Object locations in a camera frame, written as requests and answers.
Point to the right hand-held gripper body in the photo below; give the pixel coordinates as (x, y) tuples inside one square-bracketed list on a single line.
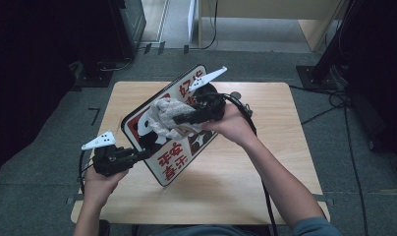
[(211, 105)]

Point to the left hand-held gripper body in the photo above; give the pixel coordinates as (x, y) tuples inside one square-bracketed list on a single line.
[(111, 160)]

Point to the fluffy beige sock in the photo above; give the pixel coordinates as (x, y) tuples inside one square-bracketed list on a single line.
[(163, 114)]

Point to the panda print board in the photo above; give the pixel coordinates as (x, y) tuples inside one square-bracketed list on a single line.
[(173, 160)]

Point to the person's left hand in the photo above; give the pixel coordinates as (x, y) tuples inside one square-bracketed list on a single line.
[(98, 188)]

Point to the person's right hand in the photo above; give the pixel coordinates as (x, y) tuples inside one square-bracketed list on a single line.
[(234, 126)]

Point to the round dark table grommet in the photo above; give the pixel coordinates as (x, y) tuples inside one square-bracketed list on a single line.
[(236, 94)]

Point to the grey tape piece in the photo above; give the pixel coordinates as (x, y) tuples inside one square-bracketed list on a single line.
[(322, 198), (73, 198)]

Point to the black stand base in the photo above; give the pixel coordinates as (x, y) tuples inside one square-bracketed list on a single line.
[(95, 79)]

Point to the white panel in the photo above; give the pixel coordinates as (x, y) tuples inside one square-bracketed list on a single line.
[(191, 16)]

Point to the black stand with base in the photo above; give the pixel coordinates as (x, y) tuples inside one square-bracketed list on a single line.
[(317, 77)]

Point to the light wooden desk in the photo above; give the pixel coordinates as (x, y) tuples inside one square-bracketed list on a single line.
[(268, 8)]

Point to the dark curtain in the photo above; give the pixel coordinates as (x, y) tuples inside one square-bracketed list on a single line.
[(380, 65), (26, 82)]

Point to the black cabinet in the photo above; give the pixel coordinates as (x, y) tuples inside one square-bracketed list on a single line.
[(118, 26)]

